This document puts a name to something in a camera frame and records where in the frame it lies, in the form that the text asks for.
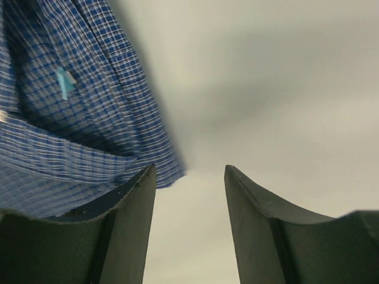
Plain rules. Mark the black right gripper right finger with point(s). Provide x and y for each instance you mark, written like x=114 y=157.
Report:
x=277 y=241

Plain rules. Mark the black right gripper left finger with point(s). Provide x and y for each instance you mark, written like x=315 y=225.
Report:
x=103 y=241

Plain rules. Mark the blue plaid long sleeve shirt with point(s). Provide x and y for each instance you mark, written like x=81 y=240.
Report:
x=78 y=118

